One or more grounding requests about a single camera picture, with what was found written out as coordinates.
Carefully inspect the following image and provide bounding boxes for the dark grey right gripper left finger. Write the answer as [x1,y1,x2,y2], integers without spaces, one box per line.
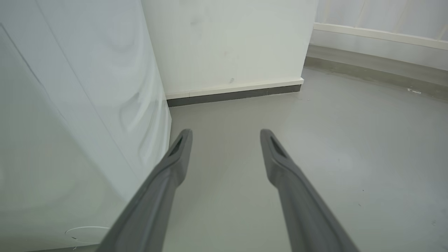
[96,128,193,252]

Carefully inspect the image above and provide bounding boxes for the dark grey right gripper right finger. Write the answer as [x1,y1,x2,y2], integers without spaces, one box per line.
[260,129,360,252]

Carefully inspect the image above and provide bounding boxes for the white washing machine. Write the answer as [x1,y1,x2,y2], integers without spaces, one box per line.
[0,0,172,252]

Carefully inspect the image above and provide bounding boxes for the white and grey skirting board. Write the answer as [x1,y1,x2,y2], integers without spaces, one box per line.
[166,78,304,107]

